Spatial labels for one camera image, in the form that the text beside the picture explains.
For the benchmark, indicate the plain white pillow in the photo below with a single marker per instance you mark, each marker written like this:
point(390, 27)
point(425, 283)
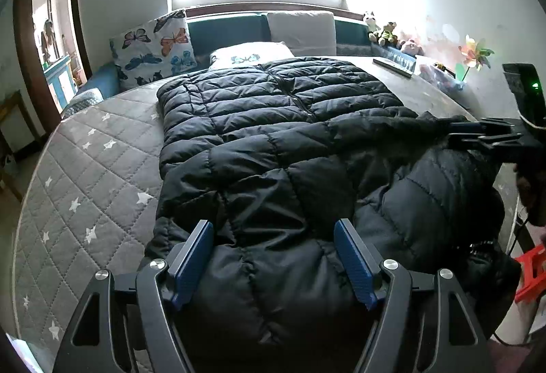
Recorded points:
point(300, 32)

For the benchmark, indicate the brown wooden desk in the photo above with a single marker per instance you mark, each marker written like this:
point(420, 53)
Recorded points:
point(19, 98)

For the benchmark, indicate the clear toy storage box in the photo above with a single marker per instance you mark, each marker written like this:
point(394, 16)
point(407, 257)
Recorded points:
point(439, 74)

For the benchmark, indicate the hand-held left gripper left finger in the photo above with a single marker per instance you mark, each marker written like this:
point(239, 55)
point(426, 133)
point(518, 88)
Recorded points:
point(194, 266)

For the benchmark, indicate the brown wooden door frame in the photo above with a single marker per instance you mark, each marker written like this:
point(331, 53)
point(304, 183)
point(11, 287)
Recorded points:
point(30, 49)

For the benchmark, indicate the grey star quilted mattress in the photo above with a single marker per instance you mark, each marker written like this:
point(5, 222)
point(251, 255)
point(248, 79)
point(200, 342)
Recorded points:
point(85, 168)

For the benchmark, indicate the dark patterned flat box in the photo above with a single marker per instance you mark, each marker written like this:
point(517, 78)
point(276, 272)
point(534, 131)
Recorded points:
point(394, 65)

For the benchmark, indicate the teal padded headboard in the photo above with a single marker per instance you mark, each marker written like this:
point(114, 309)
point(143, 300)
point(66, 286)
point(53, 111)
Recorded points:
point(226, 30)

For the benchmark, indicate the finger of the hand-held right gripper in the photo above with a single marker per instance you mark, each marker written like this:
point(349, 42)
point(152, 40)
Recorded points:
point(477, 126)
point(486, 142)

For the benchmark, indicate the colourful pinwheel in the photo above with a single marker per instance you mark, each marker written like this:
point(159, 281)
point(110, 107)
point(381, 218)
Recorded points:
point(473, 53)

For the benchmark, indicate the small butterfly print pillow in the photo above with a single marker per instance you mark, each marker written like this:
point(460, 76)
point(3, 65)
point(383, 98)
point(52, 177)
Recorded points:
point(251, 53)

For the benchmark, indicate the blue folded blanket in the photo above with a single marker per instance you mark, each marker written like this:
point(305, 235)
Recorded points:
point(96, 87)

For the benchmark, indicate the pink pig plush toy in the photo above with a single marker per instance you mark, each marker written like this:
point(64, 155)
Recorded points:
point(411, 47)

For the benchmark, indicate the blue white cabinet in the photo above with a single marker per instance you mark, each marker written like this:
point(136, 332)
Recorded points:
point(59, 79)

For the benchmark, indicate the red plastic stool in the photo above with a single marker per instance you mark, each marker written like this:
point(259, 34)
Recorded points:
point(531, 275)

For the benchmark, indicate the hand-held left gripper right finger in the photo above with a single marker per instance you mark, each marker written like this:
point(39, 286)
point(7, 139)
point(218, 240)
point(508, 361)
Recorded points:
point(354, 262)

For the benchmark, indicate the panda plush toy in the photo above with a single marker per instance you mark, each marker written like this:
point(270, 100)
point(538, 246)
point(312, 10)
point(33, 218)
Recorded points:
point(372, 25)

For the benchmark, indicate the brown bear plush toy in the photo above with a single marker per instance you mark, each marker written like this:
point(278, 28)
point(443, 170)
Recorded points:
point(388, 34)

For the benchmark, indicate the black puffer jacket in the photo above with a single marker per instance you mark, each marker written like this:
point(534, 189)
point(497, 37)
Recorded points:
point(256, 168)

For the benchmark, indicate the large butterfly print pillow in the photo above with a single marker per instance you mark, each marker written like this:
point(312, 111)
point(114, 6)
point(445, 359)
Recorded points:
point(158, 45)

